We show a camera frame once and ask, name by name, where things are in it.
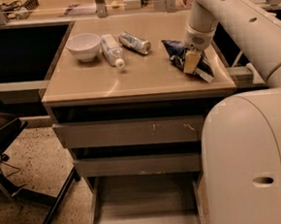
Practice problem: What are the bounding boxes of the silver blue drink can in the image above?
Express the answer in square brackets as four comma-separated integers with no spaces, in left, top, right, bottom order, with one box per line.
[119,31,151,55]

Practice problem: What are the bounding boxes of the grey drawer cabinet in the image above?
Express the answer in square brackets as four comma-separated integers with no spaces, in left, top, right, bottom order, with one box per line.
[33,7,249,224]

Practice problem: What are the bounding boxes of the black cable on floor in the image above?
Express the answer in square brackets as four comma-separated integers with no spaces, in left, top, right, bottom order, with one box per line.
[0,157,23,179]

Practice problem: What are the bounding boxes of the middle grey drawer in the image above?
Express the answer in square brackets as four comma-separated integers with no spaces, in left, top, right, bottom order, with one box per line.
[74,153,203,177]

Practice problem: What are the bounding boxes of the clear plastic water bottle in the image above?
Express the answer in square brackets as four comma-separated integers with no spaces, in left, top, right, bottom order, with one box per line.
[101,34,125,68]

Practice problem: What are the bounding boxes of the black office chair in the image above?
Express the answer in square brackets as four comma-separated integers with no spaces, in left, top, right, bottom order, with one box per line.
[0,100,79,224]

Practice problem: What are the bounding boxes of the white ceramic bowl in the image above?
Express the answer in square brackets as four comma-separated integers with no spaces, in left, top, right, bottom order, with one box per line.
[66,33,100,62]

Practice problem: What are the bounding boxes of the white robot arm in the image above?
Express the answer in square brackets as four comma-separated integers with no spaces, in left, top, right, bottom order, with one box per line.
[186,0,281,224]

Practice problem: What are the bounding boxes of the bottom grey open drawer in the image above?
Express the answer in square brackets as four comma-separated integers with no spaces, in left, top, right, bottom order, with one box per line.
[89,172,205,224]

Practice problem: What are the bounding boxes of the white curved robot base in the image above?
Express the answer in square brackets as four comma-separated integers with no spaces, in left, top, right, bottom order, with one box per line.
[246,62,265,84]

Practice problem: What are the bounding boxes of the top grey drawer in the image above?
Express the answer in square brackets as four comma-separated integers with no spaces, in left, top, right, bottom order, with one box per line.
[53,115,203,148]

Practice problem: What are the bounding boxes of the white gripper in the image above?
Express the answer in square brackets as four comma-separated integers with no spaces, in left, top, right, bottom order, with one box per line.
[183,23,216,75]

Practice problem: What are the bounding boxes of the white stick with black tip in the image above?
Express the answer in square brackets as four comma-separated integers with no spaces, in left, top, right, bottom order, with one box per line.
[232,51,243,67]

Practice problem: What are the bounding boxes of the blue chip bag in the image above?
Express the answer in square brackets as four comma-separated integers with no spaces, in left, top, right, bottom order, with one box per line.
[162,40,214,83]

